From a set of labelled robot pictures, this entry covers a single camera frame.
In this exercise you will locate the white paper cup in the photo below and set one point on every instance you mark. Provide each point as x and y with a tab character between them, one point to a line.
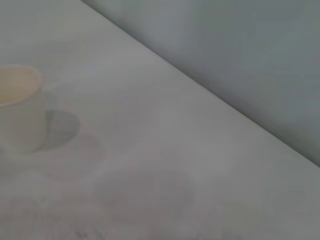
20	110

